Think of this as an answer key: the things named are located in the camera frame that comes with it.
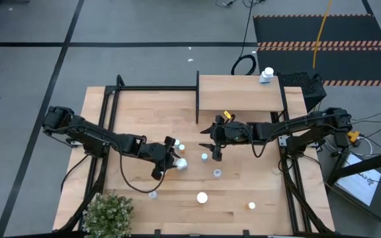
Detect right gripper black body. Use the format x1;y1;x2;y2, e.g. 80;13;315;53
212;114;251;162

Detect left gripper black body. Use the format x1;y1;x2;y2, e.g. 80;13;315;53
142;136;177;181

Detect white bottle blue label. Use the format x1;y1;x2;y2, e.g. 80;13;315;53
173;157;189;172
259;67;275;85

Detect wooden shelf black legs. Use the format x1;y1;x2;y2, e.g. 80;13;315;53
195;70;290;125

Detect green potted plant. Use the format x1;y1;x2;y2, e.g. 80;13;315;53
82;192;135;238

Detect black perforated box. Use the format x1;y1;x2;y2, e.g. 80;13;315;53
278;71;327;112

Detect black mat hazard stripes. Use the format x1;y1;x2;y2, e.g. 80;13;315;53
252;13;381;87

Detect white printed sheet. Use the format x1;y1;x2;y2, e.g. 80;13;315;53
335;155;381;206

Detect black metal stand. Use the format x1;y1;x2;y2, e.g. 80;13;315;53
322;147;381;232

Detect black coiled floor cable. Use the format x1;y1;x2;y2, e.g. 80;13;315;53
230;0;257;76

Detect thin yellow cable with plug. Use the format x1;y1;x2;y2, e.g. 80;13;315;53
347;130;362;143

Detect thick yellow cable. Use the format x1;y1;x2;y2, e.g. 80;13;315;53
312;0;333;69

